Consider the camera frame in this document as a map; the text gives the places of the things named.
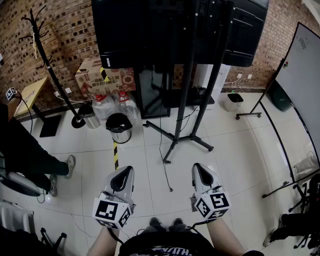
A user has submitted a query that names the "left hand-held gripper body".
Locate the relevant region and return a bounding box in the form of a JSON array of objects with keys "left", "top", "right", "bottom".
[{"left": 92, "top": 165, "right": 137, "bottom": 230}]

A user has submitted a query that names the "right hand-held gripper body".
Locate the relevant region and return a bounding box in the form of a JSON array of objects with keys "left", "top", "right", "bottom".
[{"left": 190, "top": 162, "right": 232, "bottom": 221}]

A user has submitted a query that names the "person's right forearm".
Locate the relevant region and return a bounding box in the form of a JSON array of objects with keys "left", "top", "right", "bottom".
[{"left": 206, "top": 217, "right": 246, "bottom": 256}]

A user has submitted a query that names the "person's left forearm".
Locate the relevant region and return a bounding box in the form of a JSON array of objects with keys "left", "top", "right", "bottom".
[{"left": 86, "top": 226, "right": 121, "bottom": 256}]

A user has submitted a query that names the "person's right shoe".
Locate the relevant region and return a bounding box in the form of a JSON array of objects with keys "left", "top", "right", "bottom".
[{"left": 172, "top": 217, "right": 186, "bottom": 230}]

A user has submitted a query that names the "person's shoe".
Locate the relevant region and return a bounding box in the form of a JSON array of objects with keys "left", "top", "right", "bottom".
[
  {"left": 172, "top": 217, "right": 186, "bottom": 230},
  {"left": 149, "top": 217, "right": 162, "bottom": 230}
]

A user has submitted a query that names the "steel trash can black bag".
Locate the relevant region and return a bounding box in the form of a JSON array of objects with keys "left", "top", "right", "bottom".
[
  {"left": 77, "top": 102, "right": 101, "bottom": 130},
  {"left": 105, "top": 112, "right": 133, "bottom": 145}
]

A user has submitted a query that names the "person's left shoe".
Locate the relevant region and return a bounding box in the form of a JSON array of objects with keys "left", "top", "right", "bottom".
[{"left": 149, "top": 217, "right": 162, "bottom": 230}]

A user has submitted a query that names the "person's black printed shirt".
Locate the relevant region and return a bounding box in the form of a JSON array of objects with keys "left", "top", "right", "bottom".
[{"left": 118, "top": 231, "right": 265, "bottom": 256}]

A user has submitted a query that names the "black coat rack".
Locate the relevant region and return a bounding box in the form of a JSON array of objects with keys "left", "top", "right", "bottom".
[{"left": 19, "top": 8, "right": 88, "bottom": 130}]

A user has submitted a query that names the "clear water bottle red cap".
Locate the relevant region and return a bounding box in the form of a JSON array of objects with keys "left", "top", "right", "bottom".
[{"left": 115, "top": 91, "right": 139, "bottom": 125}]

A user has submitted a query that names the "bagged water bottle red cap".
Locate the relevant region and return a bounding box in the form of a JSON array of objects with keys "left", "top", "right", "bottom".
[{"left": 91, "top": 94, "right": 116, "bottom": 126}]

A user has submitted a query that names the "small white trash bin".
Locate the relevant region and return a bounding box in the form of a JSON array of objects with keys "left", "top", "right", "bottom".
[{"left": 223, "top": 92, "right": 245, "bottom": 113}]

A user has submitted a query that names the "black metal TV stand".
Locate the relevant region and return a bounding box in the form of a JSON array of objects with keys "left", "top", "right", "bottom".
[{"left": 142, "top": 0, "right": 235, "bottom": 165}]

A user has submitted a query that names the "black glass cabinet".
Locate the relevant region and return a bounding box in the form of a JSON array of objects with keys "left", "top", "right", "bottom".
[{"left": 134, "top": 66, "right": 171, "bottom": 120}]

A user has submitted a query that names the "grey office chair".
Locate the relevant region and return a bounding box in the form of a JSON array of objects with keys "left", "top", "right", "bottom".
[{"left": 0, "top": 171, "right": 42, "bottom": 198}]

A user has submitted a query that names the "white cabinet appliance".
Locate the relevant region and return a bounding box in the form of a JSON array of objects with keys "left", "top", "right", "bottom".
[{"left": 194, "top": 63, "right": 232, "bottom": 108}]

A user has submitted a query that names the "black equipment stand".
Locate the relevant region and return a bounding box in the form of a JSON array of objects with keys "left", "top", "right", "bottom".
[{"left": 287, "top": 173, "right": 320, "bottom": 250}]

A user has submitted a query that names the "green bin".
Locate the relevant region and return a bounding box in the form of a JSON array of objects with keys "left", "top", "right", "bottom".
[{"left": 271, "top": 81, "right": 293, "bottom": 113}]

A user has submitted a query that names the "printed cardboard box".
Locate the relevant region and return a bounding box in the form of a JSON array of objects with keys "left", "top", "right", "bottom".
[{"left": 74, "top": 56, "right": 137, "bottom": 97}]

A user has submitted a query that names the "wooden side table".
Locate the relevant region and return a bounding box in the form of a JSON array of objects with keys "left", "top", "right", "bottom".
[{"left": 13, "top": 76, "right": 62, "bottom": 138}]

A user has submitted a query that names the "whiteboard on rolling stand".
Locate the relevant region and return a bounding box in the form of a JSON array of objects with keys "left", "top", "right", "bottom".
[{"left": 235, "top": 21, "right": 320, "bottom": 199}]

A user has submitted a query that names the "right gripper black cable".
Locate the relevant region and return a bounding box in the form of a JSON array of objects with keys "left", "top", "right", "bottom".
[{"left": 186, "top": 217, "right": 218, "bottom": 235}]

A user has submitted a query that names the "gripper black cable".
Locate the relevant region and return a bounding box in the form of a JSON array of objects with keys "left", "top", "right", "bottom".
[
  {"left": 186, "top": 217, "right": 218, "bottom": 235},
  {"left": 107, "top": 226, "right": 126, "bottom": 245}
]

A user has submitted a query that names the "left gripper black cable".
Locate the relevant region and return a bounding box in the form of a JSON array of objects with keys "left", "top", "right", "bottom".
[{"left": 107, "top": 226, "right": 126, "bottom": 245}]

